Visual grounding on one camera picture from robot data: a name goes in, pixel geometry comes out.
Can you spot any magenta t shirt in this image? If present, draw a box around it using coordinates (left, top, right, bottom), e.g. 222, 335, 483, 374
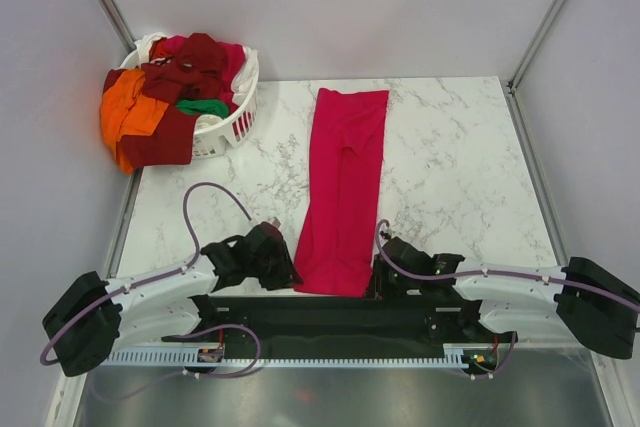
294, 88, 389, 297

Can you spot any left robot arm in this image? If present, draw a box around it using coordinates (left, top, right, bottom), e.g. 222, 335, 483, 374
41, 222, 301, 377

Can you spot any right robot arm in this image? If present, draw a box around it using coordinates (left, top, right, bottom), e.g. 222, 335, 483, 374
373, 233, 639, 360

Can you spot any white laundry basket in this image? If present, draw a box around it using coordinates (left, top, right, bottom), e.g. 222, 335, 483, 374
118, 49, 259, 162

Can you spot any green t shirt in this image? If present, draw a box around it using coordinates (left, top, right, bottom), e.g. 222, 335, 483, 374
176, 99, 230, 119

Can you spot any dark red t shirt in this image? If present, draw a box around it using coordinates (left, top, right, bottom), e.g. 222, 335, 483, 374
117, 33, 246, 170

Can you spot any orange t shirt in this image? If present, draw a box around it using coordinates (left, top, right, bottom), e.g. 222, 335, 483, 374
99, 68, 169, 175

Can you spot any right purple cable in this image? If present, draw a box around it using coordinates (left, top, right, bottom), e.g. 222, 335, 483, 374
374, 219, 640, 306

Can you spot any purple cable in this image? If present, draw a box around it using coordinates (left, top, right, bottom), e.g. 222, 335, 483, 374
38, 181, 261, 366
374, 219, 640, 306

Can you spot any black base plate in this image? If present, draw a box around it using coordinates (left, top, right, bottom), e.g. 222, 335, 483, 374
171, 293, 518, 358

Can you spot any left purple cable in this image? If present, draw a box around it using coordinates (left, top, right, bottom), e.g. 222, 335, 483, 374
38, 181, 261, 366

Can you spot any slotted cable duct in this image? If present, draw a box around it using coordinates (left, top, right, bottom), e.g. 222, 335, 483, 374
102, 345, 496, 370

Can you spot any right aluminium frame post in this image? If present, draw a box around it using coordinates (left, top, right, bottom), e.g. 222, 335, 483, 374
505, 0, 601, 93

